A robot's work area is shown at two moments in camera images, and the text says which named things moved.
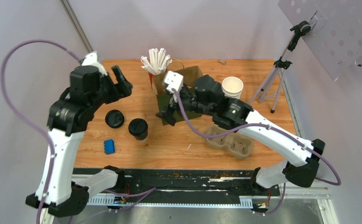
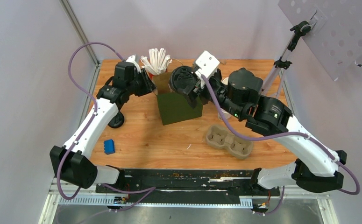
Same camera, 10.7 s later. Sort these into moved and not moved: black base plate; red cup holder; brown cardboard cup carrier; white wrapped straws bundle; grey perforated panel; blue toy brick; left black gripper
Moved: left black gripper
Not moved: white wrapped straws bundle; blue toy brick; red cup holder; grey perforated panel; black base plate; brown cardboard cup carrier
